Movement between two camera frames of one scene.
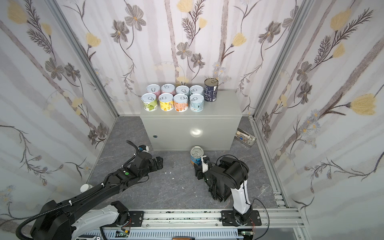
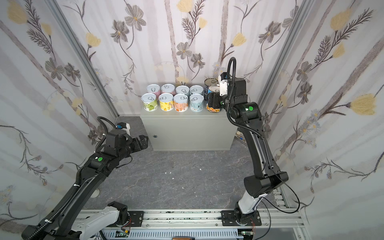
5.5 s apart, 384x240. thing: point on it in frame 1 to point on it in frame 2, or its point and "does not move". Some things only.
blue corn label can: (196, 153) to (214, 88)
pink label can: (154, 88) does not move
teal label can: (196, 89) does not move
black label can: (210, 89) does not move
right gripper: (199, 171) to (214, 100)
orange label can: (180, 101) does not move
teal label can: (183, 89) does not move
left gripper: (155, 164) to (137, 143)
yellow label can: (166, 101) does not move
